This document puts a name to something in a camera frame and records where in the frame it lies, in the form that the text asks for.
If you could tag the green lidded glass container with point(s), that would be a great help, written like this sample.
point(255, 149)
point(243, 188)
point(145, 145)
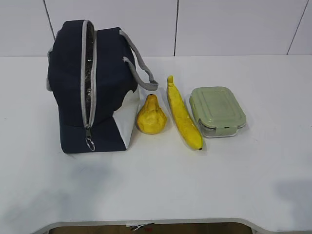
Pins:
point(216, 111)

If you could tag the yellow pear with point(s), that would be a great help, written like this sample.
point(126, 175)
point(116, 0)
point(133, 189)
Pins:
point(151, 119)

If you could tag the navy and white lunch bag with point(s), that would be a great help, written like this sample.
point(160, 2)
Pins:
point(95, 77)

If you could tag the yellow banana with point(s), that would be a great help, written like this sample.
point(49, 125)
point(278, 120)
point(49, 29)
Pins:
point(181, 116)

